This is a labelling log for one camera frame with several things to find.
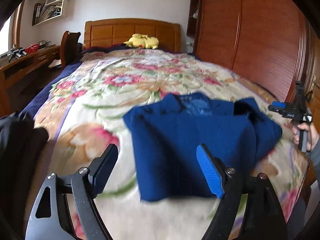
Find navy blue suit jacket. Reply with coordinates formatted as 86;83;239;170
123;93;282;202

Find grey sleeve forearm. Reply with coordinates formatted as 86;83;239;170
310;140;320;181

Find black folded clothes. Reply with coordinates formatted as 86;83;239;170
1;112;49;239

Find person's right hand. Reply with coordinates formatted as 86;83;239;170
292;123;319;152

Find floral bed blanket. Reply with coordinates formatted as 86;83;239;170
32;49;308;239

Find wooden louvered wardrobe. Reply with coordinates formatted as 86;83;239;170
193;0;316;102

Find wooden desk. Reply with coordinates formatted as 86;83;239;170
1;45;60;116

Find wooden chair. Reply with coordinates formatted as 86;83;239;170
60;31;81;69

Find red basket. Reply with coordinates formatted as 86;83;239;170
25;43;39;55

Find black gadget on desk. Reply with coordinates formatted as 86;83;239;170
7;44;28;63

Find yellow Pikachu plush toy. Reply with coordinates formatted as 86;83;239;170
124;34;159;49

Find wooden bed headboard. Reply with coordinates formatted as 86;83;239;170
84;18;181;53

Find window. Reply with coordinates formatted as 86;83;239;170
0;2;24;55

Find wooden door with handle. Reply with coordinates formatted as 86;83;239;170
308;36;319;124

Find white wall shelf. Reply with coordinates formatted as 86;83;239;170
32;0;67;26

